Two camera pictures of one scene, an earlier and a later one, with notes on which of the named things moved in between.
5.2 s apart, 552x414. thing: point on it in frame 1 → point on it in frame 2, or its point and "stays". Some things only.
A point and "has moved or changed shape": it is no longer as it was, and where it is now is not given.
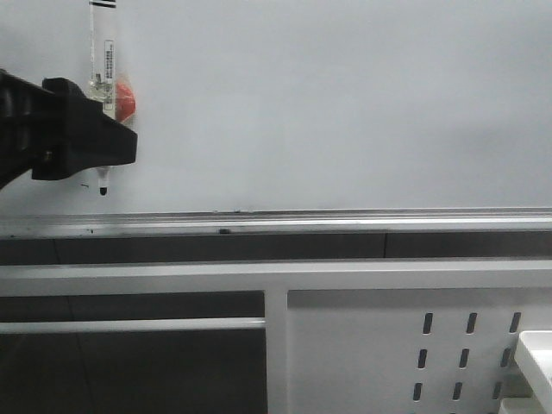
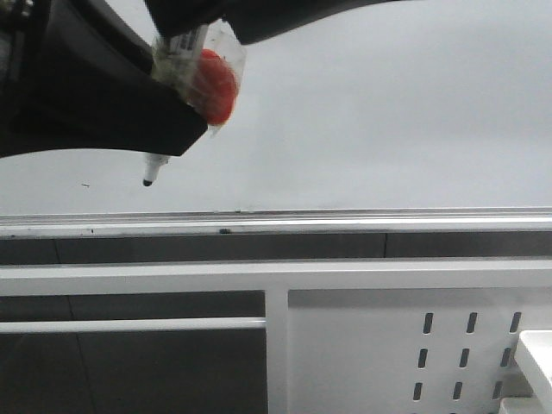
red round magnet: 125,102 has moved or changed shape
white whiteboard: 302,118 stays
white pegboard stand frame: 422,336 stays
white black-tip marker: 103,66 has moved or changed shape
